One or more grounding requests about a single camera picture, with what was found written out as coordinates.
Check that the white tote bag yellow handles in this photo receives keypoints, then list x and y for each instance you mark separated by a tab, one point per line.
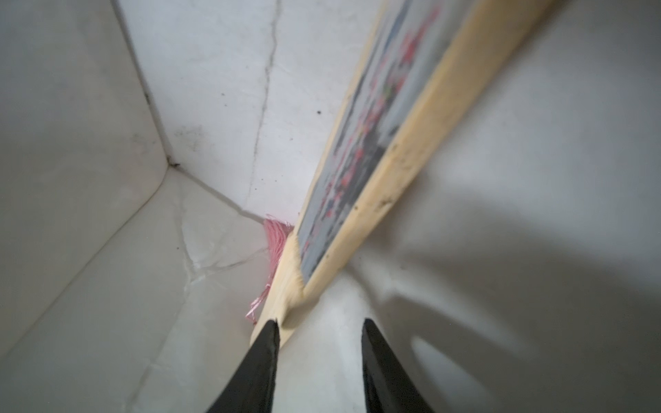
142	142

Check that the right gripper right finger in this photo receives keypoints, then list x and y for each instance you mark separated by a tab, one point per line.
387	386

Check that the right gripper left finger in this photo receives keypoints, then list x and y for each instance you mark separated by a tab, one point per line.
252	387

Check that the pink paper folding fan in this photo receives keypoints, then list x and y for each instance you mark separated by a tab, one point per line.
425	66

